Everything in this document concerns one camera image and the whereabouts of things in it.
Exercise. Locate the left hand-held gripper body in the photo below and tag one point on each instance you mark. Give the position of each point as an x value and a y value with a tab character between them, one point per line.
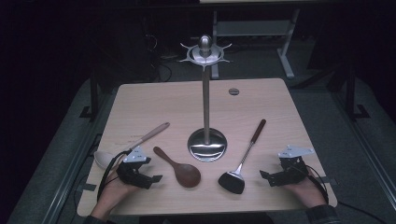
134	169

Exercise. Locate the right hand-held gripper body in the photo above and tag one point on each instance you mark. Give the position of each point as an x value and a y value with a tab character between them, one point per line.
291	169

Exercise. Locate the brown wooden spoon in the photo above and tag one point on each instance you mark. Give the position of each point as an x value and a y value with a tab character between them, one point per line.
185	175

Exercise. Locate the metal utensil stand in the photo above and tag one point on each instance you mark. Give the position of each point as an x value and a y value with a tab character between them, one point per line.
207	146

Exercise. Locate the person's right hand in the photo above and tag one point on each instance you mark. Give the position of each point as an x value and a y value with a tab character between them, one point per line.
306	193

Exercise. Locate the person's left hand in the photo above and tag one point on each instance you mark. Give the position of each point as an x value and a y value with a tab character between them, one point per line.
113	194

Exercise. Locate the grey tape strip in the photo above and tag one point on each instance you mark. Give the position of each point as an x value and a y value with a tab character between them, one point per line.
328	180
87	187

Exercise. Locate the black metal stand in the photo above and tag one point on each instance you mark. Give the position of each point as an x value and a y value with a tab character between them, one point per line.
350	96
93	96

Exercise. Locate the grey round table grommet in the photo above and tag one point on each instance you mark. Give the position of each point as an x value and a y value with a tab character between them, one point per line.
233	91

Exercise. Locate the white desk frame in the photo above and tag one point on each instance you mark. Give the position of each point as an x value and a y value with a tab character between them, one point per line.
249	28

